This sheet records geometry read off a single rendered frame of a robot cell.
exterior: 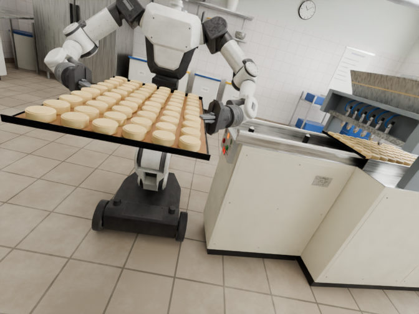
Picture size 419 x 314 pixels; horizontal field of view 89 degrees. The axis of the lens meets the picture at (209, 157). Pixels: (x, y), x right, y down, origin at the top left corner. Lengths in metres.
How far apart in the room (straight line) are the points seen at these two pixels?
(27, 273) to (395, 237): 2.00
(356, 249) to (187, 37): 1.48
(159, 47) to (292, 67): 4.44
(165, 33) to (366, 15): 5.16
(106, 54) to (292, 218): 4.09
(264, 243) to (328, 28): 4.81
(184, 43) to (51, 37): 4.10
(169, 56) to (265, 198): 0.91
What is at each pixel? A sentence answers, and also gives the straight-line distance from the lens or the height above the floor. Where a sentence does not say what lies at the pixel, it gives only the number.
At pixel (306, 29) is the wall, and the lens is 5.45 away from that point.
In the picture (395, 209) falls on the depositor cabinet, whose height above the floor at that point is 0.72.
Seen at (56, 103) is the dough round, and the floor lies 1.02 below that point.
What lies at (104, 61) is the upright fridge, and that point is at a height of 0.58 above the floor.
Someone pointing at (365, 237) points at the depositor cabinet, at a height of 0.50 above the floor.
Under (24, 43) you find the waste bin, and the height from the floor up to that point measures 0.48.
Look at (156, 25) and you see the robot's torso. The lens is 1.15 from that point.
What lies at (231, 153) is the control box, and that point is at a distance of 1.12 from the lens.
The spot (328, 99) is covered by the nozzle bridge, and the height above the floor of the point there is 1.11.
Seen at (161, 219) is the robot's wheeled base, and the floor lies 0.19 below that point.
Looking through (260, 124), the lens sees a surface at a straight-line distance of 1.38.
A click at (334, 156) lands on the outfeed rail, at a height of 0.87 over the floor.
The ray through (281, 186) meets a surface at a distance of 1.27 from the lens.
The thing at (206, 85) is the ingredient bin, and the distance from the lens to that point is 4.48.
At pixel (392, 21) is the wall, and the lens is 6.24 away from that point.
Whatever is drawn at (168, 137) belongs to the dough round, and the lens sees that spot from 0.47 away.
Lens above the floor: 1.20
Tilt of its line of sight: 26 degrees down
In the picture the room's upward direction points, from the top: 15 degrees clockwise
